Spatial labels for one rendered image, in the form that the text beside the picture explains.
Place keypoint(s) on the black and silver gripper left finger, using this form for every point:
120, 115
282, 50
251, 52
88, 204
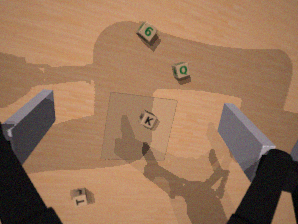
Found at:
20, 202

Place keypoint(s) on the wooden block with letter k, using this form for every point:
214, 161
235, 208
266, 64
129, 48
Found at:
147, 119

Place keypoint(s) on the wooden block with green letters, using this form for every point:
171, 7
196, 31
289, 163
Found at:
180, 69

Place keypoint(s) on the tan flat mat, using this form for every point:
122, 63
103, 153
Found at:
126, 139

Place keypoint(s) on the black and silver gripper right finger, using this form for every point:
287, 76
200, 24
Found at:
265, 167

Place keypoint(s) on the tan block with black letter t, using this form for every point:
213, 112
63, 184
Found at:
80, 197

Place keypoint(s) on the beige wooden block with green number 9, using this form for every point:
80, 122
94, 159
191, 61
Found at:
146, 31

